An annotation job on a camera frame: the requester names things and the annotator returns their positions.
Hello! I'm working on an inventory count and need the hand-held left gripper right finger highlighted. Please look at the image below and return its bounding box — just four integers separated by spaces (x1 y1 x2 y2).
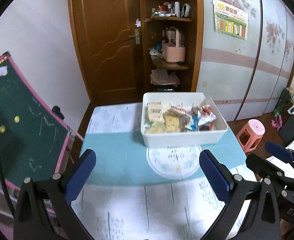
199 149 281 240

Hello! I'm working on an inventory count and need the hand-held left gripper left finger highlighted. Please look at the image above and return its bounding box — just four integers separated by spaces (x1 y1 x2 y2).
13 149 97 240

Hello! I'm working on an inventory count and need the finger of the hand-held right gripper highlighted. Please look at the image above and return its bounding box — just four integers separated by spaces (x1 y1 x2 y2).
246 153 294 191
265 141 294 180

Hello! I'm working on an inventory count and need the white plastic storage bin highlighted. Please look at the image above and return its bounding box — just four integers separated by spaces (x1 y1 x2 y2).
140 92 228 148

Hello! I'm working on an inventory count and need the blue snack packet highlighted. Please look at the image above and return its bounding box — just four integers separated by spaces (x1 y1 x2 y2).
187 116 200 130

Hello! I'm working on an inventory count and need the clear nut cluster packet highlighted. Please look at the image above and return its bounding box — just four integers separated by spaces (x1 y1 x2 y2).
179 115 190 131

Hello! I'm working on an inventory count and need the white red fruit chips bag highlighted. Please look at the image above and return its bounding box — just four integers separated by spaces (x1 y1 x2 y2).
192 104 217 127

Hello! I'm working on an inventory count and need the labelled yellow pastry bag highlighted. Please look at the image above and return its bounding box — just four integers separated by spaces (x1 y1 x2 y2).
163 110 181 133

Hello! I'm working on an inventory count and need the beige cracker packet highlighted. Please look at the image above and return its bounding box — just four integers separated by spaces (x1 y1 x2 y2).
147 102 162 123

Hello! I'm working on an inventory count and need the dark bag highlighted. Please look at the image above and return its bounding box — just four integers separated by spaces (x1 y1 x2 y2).
278 116 294 145

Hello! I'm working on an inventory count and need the pink plastic toy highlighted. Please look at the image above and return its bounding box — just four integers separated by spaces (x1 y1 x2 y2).
271 117 284 130

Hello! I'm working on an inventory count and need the pink plastic stool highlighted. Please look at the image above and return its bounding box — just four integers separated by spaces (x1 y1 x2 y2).
236 119 266 153

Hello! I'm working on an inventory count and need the green cardboard box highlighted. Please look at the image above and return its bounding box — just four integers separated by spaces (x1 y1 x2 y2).
272 87 294 117

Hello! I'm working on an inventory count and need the black easel knob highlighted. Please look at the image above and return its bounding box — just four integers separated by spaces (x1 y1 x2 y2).
52 106 65 120

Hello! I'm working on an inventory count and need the floral sliding door wardrobe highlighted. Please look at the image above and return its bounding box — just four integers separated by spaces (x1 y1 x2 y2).
196 0 294 123

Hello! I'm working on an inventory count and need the black flat object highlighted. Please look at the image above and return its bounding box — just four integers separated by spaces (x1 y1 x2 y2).
153 85 179 93

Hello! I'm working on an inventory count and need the folded pink cloth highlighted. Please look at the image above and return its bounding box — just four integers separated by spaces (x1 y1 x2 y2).
151 69 180 87

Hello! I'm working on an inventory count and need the wooden corner shelf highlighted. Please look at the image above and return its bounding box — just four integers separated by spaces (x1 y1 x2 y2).
139 0 204 93

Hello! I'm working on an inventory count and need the brown wooden door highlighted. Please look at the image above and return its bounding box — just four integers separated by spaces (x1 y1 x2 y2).
67 0 147 105

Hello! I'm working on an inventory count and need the small toy figure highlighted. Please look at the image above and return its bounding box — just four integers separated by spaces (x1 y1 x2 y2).
149 45 162 57

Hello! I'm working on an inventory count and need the green chalkboard pink frame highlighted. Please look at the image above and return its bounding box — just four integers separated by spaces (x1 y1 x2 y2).
0 52 85 193

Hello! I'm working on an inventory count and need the pink handled basket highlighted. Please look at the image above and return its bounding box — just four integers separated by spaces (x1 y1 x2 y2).
161 27 187 63

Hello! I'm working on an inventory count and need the wall poster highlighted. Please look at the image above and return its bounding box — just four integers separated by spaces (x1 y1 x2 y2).
213 0 249 40

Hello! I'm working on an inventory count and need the metal door handle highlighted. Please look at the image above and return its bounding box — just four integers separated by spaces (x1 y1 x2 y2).
128 29 140 45

